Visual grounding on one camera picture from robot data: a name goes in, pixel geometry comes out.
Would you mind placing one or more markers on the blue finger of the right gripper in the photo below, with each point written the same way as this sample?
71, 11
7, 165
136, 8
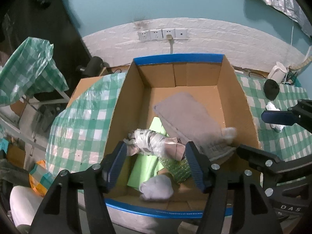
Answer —
286, 118

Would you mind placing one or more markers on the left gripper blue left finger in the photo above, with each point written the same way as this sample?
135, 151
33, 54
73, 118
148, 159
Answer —
113, 165

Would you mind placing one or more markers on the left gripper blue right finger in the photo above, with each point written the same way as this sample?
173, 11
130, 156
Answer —
199, 165

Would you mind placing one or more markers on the green bubble wrap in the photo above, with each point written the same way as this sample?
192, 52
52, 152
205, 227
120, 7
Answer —
179, 170

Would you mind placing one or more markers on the green fleece cloth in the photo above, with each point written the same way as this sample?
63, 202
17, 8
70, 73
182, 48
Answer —
146, 166

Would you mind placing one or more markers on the plastic bundle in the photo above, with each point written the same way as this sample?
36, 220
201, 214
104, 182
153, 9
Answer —
148, 142

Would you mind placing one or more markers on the grey towel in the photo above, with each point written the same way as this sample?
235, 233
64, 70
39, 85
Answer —
188, 120

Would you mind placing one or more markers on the grey sock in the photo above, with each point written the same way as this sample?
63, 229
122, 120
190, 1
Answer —
158, 188

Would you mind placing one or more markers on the black knit hat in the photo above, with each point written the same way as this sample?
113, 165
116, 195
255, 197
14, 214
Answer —
271, 89

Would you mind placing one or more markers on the white electric kettle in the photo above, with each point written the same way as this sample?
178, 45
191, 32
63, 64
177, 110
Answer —
278, 72

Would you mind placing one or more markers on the blue cardboard box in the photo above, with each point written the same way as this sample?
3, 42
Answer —
197, 97

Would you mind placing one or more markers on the striped hose pipe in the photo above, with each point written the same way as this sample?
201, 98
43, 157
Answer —
301, 65

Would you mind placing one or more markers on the white wall socket strip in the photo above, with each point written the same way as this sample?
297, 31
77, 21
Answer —
163, 34

